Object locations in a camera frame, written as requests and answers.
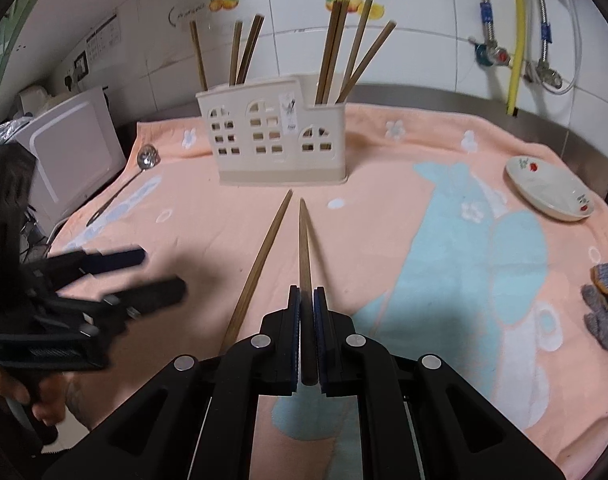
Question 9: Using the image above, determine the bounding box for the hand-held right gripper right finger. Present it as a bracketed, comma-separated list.
[311, 286, 567, 480]

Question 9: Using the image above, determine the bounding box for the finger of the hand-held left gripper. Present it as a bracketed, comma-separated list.
[49, 246, 148, 287]
[59, 277, 187, 322]

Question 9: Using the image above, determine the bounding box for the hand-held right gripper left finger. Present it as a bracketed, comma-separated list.
[41, 285, 302, 480]

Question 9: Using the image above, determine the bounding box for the brown wooden chopstick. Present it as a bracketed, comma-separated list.
[315, 0, 342, 106]
[190, 21, 208, 92]
[219, 190, 294, 356]
[296, 199, 319, 387]
[236, 14, 266, 84]
[340, 0, 374, 95]
[324, 1, 350, 105]
[338, 20, 397, 104]
[228, 21, 244, 86]

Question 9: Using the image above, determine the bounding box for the beige plastic utensil holder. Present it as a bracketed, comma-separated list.
[195, 74, 349, 187]

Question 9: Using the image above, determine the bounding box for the person's left hand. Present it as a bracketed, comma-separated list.
[0, 357, 93, 431]

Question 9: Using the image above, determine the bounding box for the slotted metal spoon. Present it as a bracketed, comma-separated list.
[86, 144, 161, 227]

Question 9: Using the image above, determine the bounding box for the white box appliance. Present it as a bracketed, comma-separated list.
[28, 85, 127, 233]

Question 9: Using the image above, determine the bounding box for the peach printed towel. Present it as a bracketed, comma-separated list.
[46, 102, 608, 480]

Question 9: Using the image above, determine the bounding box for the white flower print dish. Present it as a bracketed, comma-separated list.
[504, 156, 596, 222]

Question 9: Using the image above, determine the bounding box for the grey work glove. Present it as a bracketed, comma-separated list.
[580, 261, 608, 401]

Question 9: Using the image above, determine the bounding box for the metal water valve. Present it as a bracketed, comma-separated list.
[524, 60, 565, 89]
[469, 37, 514, 69]

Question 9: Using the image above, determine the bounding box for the yellow pipe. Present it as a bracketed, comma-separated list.
[505, 0, 528, 117]

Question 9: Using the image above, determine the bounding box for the white wall label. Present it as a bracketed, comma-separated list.
[86, 12, 123, 64]

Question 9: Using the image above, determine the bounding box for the braided metal hose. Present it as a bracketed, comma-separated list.
[474, 0, 498, 47]
[529, 0, 553, 67]

